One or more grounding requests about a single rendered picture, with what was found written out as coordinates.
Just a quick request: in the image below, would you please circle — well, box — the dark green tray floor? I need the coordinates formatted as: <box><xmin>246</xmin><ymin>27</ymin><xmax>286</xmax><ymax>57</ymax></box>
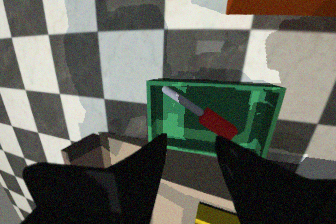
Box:
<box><xmin>156</xmin><ymin>85</ymin><xmax>270</xmax><ymax>150</ymax></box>

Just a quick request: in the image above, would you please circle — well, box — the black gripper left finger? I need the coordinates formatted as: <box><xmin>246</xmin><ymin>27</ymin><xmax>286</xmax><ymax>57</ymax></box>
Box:
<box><xmin>22</xmin><ymin>133</ymin><xmax>167</xmax><ymax>224</ymax></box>

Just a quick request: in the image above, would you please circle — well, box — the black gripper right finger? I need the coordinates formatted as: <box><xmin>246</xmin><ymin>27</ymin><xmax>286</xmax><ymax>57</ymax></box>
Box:
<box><xmin>214</xmin><ymin>136</ymin><xmax>336</xmax><ymax>224</ymax></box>

